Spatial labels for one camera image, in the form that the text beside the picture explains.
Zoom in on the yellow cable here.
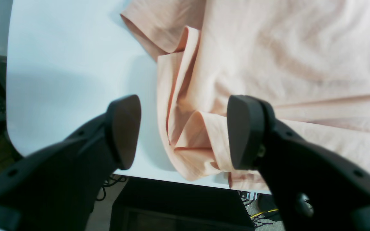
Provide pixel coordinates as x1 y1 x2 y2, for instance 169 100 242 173
250 209 279 219

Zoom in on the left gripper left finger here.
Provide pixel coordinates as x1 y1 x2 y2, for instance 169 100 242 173
0 95 141 231

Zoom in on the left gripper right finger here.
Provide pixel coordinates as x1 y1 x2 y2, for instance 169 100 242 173
227 95 370 231

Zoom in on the peach T-shirt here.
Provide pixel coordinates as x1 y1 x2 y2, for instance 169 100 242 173
121 0 370 190

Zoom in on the black monitor under table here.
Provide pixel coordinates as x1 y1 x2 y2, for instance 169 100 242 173
109 177 255 231

